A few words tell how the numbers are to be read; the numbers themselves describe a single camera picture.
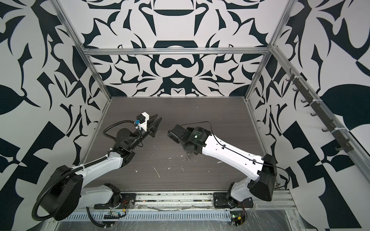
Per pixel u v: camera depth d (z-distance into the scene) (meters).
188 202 0.75
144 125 0.65
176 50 0.93
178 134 0.53
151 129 0.68
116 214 0.71
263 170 0.41
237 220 0.71
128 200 0.73
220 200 0.74
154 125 0.69
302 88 0.64
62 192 0.41
